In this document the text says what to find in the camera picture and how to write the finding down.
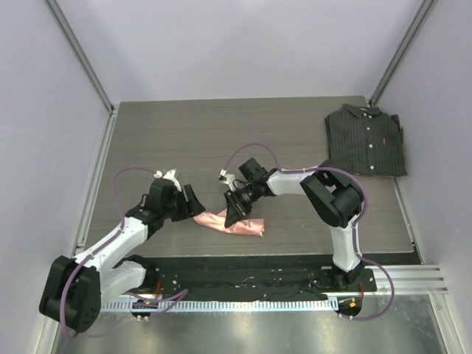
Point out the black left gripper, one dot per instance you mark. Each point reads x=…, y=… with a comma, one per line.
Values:
x=192, y=209

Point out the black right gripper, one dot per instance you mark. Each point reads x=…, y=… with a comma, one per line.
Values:
x=236, y=209

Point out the pink satin napkin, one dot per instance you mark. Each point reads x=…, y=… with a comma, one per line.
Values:
x=247, y=227

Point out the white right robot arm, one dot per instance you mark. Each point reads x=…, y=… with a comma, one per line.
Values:
x=334, y=194

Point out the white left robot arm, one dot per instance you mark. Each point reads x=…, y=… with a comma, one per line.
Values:
x=77, y=287

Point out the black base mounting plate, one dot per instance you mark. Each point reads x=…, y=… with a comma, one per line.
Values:
x=253, y=278

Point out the dark striped folded shirt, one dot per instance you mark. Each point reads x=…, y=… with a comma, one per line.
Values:
x=365, y=141

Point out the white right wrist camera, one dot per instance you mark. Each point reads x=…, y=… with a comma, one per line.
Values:
x=228, y=179

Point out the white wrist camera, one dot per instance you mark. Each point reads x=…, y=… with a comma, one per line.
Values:
x=228, y=179
x=170, y=175

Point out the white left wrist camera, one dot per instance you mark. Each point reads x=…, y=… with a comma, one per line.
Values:
x=170, y=175

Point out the white slotted cable duct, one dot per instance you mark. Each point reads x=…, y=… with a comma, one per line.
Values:
x=127, y=304

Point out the left aluminium frame post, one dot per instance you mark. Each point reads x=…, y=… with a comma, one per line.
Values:
x=78, y=51

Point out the aluminium frame post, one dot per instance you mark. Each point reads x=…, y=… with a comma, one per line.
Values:
x=419, y=19
x=78, y=51

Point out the right aluminium frame post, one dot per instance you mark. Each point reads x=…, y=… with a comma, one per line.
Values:
x=419, y=19

